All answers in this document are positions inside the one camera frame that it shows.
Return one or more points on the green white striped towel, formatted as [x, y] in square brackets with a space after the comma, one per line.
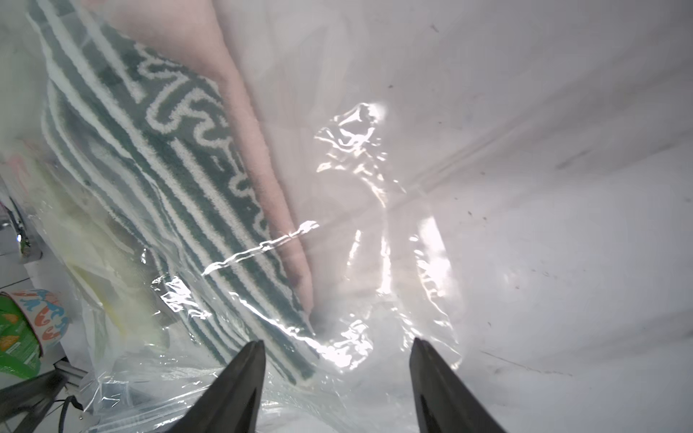
[149, 139]

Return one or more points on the pale yellow towel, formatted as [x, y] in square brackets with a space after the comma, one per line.
[94, 249]

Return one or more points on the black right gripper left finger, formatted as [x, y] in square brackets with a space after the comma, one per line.
[232, 403]

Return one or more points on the pink towel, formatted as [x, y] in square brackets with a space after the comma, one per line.
[189, 32]

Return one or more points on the clear plastic vacuum bag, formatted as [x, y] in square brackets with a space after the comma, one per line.
[510, 181]

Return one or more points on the colourful snack packet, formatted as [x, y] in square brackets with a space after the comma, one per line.
[32, 322]

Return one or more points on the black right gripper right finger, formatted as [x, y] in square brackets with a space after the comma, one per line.
[443, 403]

